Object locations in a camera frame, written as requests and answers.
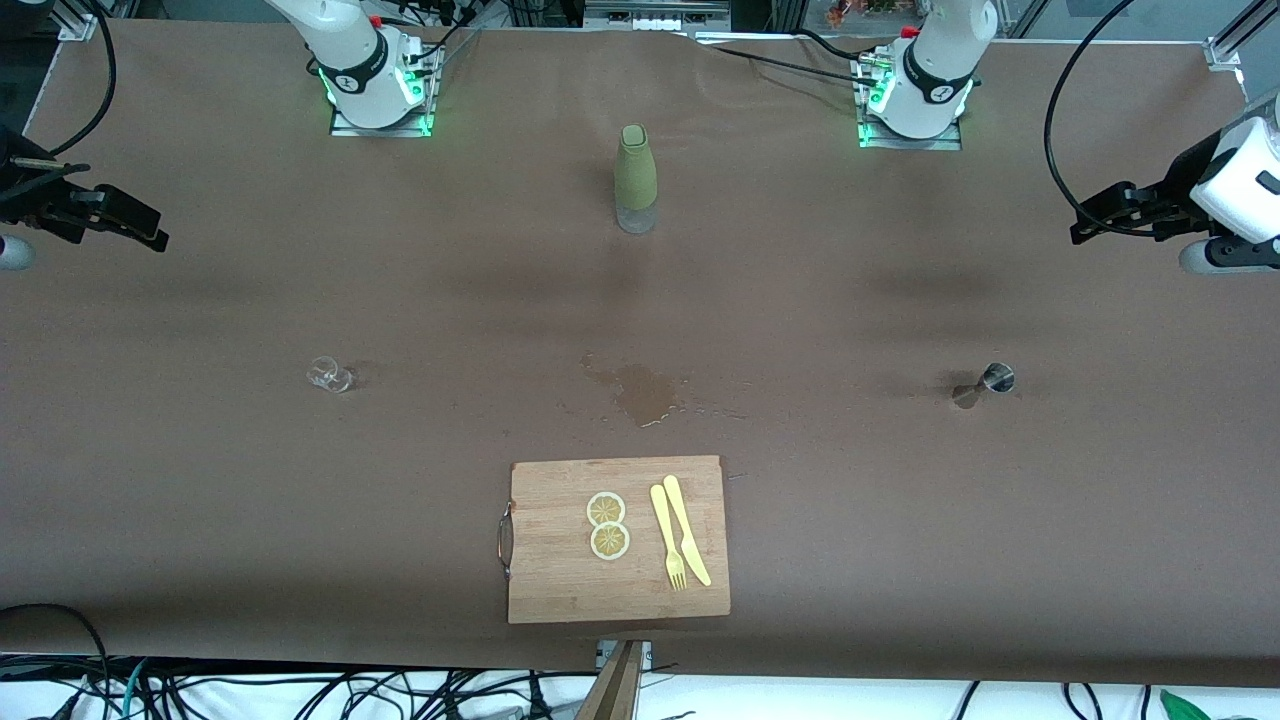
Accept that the steel double jigger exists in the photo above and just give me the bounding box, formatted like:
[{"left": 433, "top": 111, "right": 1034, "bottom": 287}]
[{"left": 952, "top": 362, "right": 1016, "bottom": 409}]

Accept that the small clear glass beaker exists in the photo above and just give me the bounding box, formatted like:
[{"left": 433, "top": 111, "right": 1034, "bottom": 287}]
[{"left": 306, "top": 357, "right": 356, "bottom": 394}]

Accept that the brown table cover sheet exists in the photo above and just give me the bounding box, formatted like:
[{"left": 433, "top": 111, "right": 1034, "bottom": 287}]
[{"left": 0, "top": 18, "right": 1280, "bottom": 691}]

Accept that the glass bottle with green sleeve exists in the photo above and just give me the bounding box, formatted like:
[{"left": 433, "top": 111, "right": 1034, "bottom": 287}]
[{"left": 614, "top": 124, "right": 659, "bottom": 235}]

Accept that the grey aluminium profile bar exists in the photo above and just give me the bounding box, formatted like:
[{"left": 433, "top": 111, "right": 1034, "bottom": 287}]
[{"left": 585, "top": 0, "right": 731, "bottom": 31}]

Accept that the yellow plastic knife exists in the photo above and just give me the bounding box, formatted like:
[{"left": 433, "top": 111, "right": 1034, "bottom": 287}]
[{"left": 663, "top": 475, "right": 713, "bottom": 587}]

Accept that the yellow plastic fork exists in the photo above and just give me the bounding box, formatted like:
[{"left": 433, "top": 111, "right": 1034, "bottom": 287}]
[{"left": 650, "top": 484, "right": 689, "bottom": 592}]

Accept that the wooden beam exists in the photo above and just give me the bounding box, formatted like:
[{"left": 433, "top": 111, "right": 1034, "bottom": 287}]
[{"left": 575, "top": 640, "right": 646, "bottom": 720}]

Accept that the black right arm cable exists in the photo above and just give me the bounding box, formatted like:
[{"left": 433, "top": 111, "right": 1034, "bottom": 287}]
[{"left": 18, "top": 0, "right": 118, "bottom": 158}]

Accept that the aluminium frame corner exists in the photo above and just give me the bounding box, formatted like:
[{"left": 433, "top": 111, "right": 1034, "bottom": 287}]
[
  {"left": 1205, "top": 0, "right": 1280, "bottom": 71},
  {"left": 40, "top": 0, "right": 101, "bottom": 41}
]

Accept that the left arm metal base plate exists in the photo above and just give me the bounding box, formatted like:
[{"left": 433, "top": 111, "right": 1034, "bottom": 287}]
[{"left": 855, "top": 55, "right": 963, "bottom": 151}]

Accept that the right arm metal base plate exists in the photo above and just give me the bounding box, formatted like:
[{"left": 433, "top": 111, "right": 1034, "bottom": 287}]
[{"left": 330, "top": 45, "right": 438, "bottom": 138}]

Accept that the black base power cable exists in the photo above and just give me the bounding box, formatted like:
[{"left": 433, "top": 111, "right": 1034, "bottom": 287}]
[{"left": 690, "top": 28, "right": 901, "bottom": 96}]

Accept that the black looped floor cable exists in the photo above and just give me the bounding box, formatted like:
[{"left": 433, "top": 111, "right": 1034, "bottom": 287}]
[{"left": 0, "top": 603, "right": 113, "bottom": 720}]

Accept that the teal floor cable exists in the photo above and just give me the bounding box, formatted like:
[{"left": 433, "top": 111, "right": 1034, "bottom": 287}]
[{"left": 118, "top": 658, "right": 151, "bottom": 720}]

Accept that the wooden cutting board with handle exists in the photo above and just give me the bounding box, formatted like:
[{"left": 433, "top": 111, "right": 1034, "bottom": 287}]
[{"left": 498, "top": 456, "right": 731, "bottom": 625}]

